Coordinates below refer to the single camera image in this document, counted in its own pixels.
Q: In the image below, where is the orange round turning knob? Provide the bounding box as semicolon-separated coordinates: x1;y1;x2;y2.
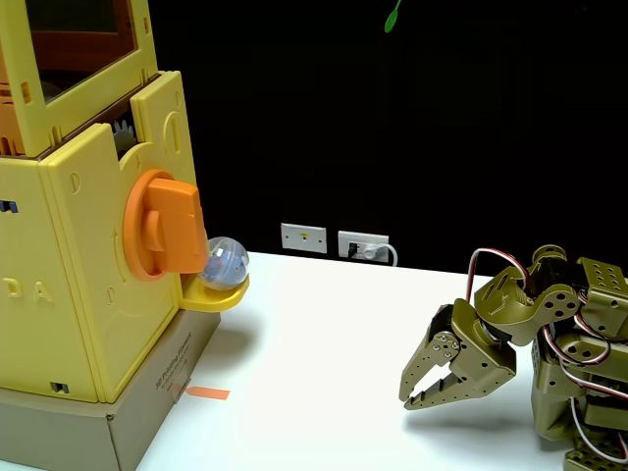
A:
122;170;207;284

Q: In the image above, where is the yellow toy vending machine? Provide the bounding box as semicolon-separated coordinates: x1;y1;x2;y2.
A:
0;0;210;404

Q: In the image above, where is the yellow dispensing tray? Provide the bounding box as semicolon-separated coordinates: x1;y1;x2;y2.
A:
179;274;250;313

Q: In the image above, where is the orange arrow paper marker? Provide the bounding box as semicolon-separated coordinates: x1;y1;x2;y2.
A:
186;386;232;402

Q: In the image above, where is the clear capsule toy ball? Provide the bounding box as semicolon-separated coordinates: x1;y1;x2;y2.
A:
198;236;251;292

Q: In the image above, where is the clear tape strip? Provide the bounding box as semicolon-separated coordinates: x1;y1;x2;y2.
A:
169;377;192;404

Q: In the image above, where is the brown cardboard box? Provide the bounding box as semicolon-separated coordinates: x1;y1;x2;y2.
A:
0;307;222;471

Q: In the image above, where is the green leaf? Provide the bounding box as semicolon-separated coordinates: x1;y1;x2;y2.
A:
384;0;404;34

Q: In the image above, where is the grey plastic gear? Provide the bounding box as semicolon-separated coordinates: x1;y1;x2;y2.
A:
110;117;137;153

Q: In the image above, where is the red white black servo cable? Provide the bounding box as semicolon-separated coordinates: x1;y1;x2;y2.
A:
466;247;534;300

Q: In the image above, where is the white plug with cable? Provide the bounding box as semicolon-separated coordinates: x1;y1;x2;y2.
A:
361;243;399;268

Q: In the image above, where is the white wall power outlet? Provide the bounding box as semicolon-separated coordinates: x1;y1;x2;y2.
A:
337;230;391;263

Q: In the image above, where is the white blank wall plate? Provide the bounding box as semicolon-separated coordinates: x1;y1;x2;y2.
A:
280;223;328;255

